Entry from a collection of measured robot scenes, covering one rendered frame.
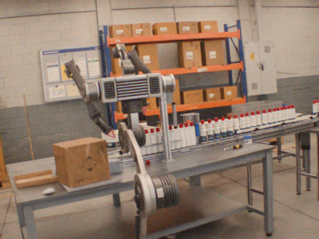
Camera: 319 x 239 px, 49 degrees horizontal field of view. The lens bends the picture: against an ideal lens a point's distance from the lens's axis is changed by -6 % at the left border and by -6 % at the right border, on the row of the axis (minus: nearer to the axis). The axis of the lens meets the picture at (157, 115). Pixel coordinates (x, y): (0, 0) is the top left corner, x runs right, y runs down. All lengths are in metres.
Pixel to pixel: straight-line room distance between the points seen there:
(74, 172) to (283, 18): 7.67
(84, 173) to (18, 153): 5.06
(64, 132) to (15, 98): 1.18
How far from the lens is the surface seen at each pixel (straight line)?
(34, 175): 2.94
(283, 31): 9.29
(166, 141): 2.91
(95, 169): 2.47
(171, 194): 1.96
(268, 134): 3.71
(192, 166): 2.72
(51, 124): 7.35
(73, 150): 2.38
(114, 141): 3.44
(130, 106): 2.32
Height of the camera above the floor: 1.51
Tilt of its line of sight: 6 degrees down
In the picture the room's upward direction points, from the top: 6 degrees counter-clockwise
